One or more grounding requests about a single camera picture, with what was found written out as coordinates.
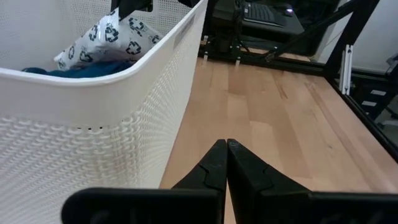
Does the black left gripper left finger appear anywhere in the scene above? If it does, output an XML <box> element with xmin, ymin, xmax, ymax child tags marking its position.
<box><xmin>61</xmin><ymin>139</ymin><xmax>229</xmax><ymax>224</ymax></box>

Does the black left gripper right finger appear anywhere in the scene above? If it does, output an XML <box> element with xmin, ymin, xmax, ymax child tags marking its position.
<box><xmin>227</xmin><ymin>138</ymin><xmax>398</xmax><ymax>224</ymax></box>

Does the white packet with blue print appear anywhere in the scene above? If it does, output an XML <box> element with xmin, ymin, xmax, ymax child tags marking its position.
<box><xmin>53</xmin><ymin>7</ymin><xmax>164</xmax><ymax>71</ymax></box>

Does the blue folded cloth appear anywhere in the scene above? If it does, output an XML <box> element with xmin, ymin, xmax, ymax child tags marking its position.
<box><xmin>21</xmin><ymin>60</ymin><xmax>137</xmax><ymax>79</ymax></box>

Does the white perforated panel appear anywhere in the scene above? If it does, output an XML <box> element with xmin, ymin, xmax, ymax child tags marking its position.
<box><xmin>0</xmin><ymin>0</ymin><xmax>209</xmax><ymax>224</ymax></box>

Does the black computer keyboard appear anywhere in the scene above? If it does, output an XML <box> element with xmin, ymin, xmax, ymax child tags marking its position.
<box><xmin>242</xmin><ymin>1</ymin><xmax>289</xmax><ymax>28</ymax></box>

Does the black keyboard tray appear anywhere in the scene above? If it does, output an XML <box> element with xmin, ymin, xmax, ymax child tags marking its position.
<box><xmin>214</xmin><ymin>0</ymin><xmax>305</xmax><ymax>35</ymax></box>

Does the black table frame rail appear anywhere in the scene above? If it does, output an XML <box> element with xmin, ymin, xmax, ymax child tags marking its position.
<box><xmin>198</xmin><ymin>46</ymin><xmax>398</xmax><ymax>162</ymax></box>

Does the silver aluminium bracket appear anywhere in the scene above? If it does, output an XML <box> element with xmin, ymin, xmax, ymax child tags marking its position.
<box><xmin>338</xmin><ymin>44</ymin><xmax>354</xmax><ymax>96</ymax></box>

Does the black diagonal frame strut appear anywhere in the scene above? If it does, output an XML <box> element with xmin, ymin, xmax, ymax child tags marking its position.
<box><xmin>264</xmin><ymin>0</ymin><xmax>361</xmax><ymax>62</ymax></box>

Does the black upright frame post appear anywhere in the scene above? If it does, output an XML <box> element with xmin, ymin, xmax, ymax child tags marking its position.
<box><xmin>325</xmin><ymin>0</ymin><xmax>381</xmax><ymax>75</ymax></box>

